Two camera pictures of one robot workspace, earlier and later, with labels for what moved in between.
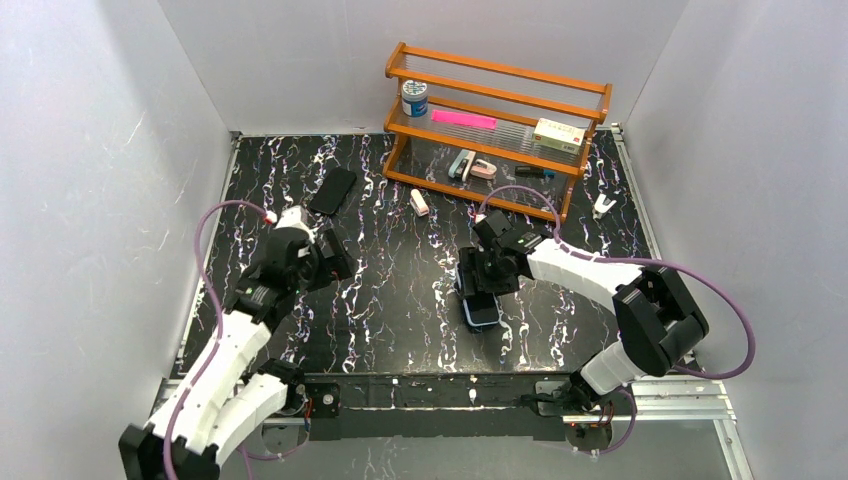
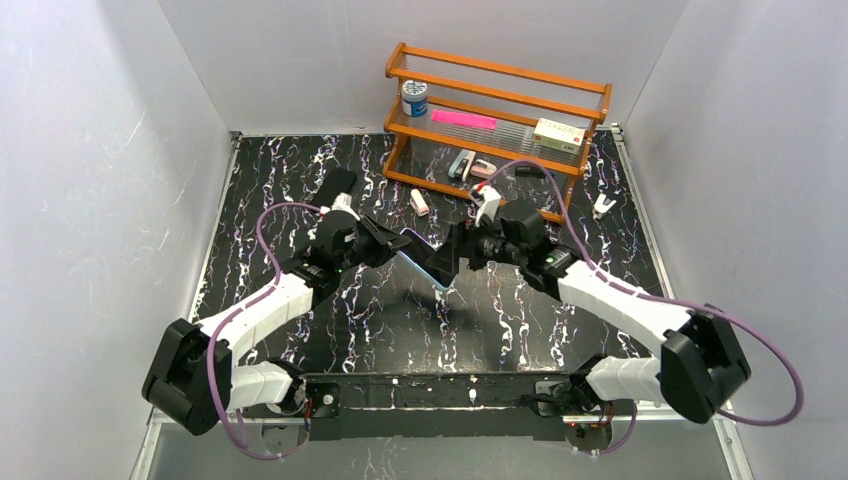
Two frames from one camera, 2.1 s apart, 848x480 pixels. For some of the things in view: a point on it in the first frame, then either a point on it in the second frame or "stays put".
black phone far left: x=332 y=190 stays put
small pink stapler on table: x=418 y=203 stays put
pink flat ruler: x=464 y=119 stays put
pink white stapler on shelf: x=484 y=169 stays put
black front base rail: x=432 y=404 stays put
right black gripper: x=477 y=285 → x=465 y=244
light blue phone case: x=480 y=311 → x=416 y=253
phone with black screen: x=482 y=310 → x=418 y=250
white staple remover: x=602 y=206 stays put
